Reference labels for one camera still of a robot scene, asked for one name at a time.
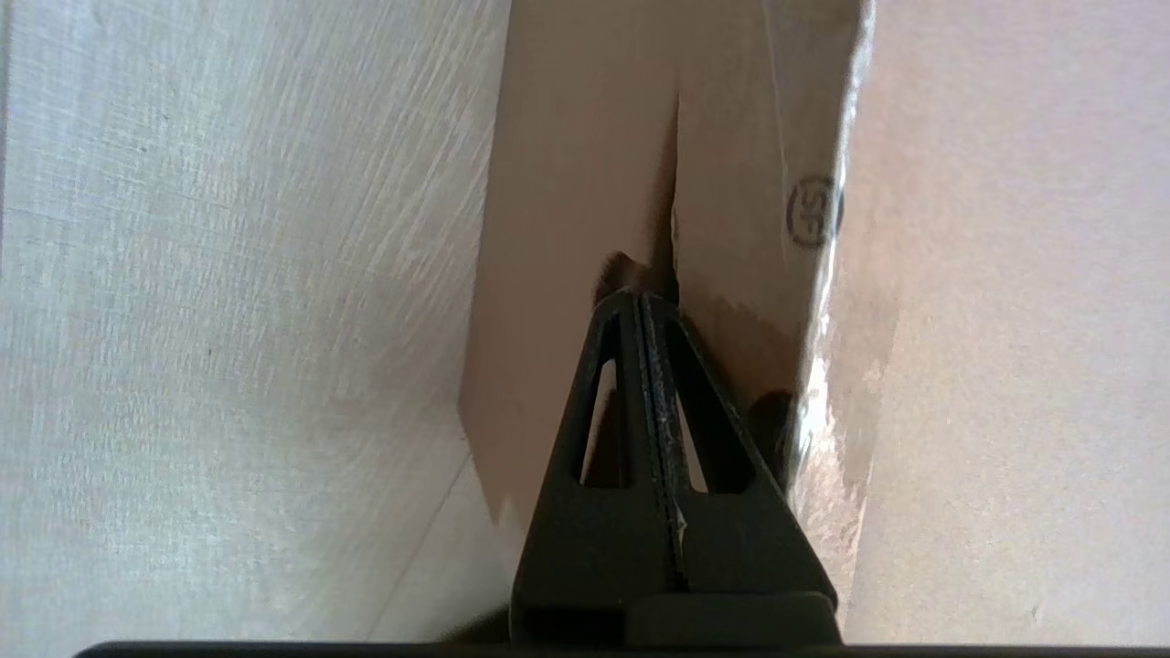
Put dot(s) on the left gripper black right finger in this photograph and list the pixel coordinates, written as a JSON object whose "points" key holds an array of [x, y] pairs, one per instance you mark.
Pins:
{"points": [[749, 548]]}

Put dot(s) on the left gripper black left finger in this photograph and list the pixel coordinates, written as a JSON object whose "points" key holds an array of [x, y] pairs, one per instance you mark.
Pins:
{"points": [[567, 548]]}

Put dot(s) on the brown cardboard shoe box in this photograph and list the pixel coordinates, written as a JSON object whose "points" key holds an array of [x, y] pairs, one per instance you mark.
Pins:
{"points": [[1005, 320]]}

